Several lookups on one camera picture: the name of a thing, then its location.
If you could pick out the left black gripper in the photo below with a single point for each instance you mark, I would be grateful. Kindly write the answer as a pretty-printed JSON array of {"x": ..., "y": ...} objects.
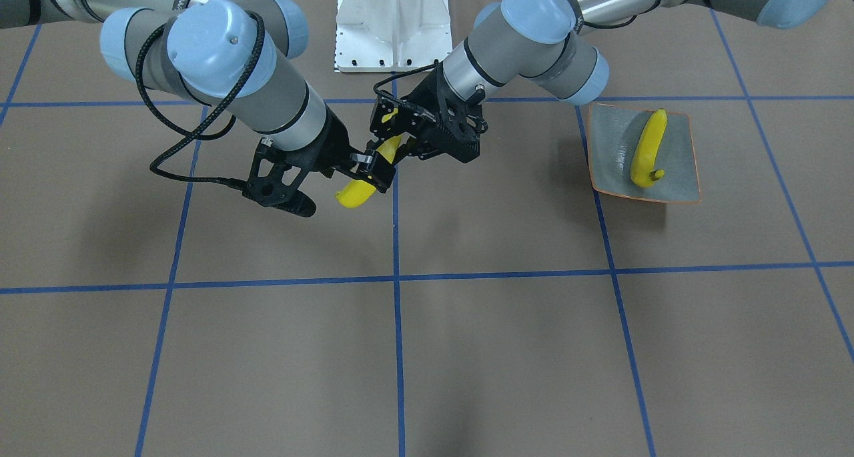
[{"x": 421, "y": 105}]

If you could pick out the yellow banana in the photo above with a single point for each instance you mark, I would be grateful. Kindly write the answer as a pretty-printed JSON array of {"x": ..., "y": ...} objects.
[
  {"x": 376, "y": 166},
  {"x": 643, "y": 171}
]

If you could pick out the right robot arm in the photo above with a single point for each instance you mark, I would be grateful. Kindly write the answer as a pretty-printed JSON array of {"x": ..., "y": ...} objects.
[{"x": 200, "y": 66}]

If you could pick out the grey square plate orange rim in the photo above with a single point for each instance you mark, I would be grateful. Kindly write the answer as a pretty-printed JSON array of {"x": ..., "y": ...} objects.
[{"x": 612, "y": 133}]

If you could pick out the yellow banana front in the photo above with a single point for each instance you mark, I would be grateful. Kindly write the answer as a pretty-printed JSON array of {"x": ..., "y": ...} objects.
[{"x": 376, "y": 166}]

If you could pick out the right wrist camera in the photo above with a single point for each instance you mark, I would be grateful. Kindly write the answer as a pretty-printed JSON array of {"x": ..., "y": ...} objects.
[{"x": 265, "y": 184}]

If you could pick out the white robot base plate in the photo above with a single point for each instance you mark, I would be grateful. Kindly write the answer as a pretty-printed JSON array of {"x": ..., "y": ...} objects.
[{"x": 391, "y": 35}]

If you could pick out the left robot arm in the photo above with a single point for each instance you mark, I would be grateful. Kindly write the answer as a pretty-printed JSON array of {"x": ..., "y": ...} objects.
[{"x": 541, "y": 40}]

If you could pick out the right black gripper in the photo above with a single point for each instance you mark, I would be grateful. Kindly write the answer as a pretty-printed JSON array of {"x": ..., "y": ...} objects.
[{"x": 331, "y": 146}]

